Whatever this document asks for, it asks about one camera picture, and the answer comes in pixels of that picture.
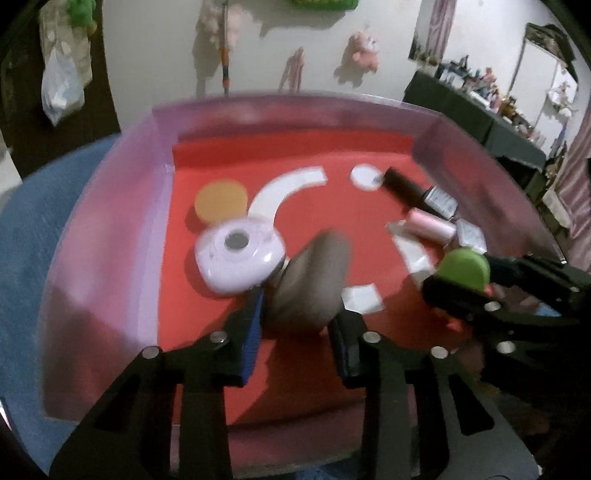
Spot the green yellow toy figure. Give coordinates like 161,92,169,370
435,248,491,293

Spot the pink nail polish bottle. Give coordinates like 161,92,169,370
404,207,488,255

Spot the grey brown compact case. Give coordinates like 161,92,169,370
267,230,352,331

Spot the pink mini camera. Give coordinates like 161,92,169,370
193,217,286,296

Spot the orange sponge puff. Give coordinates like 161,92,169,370
193,179,249,224

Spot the pink curtain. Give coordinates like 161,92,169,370
555,106,591,273

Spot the dark green covered side table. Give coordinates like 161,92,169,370
403,71,546,171

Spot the pink cardboard box tray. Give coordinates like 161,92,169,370
42,95,564,479

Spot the blue textured table cloth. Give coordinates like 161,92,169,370
0,134,119,472

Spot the dark wooden door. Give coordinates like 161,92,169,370
1,1,120,177

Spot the green tote bag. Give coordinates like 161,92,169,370
291,0,359,12

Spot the white plastic bag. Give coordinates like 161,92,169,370
41,48,85,126

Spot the orange grey mop stick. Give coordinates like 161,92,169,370
221,0,230,96

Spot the pink bear plush behind stick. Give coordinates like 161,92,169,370
199,1,245,50

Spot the green plush toy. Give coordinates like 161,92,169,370
66,0,97,35

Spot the pink plush toy on wall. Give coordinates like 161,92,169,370
352,32,380,74

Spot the pink hanger on wall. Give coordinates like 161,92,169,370
279,47,304,94

